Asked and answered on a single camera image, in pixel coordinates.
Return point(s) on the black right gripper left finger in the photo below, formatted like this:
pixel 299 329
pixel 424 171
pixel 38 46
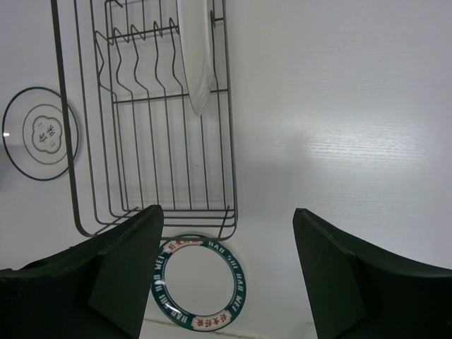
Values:
pixel 96 289

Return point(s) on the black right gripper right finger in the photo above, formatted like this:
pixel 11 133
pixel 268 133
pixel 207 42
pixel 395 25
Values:
pixel 359 290

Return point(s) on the white plate with orange sunburst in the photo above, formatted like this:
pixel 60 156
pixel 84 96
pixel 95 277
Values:
pixel 195 31

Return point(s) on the white plate with teal rim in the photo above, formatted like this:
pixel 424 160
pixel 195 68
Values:
pixel 198 284

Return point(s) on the grey wire dish rack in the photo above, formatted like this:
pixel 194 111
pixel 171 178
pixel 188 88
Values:
pixel 133 135

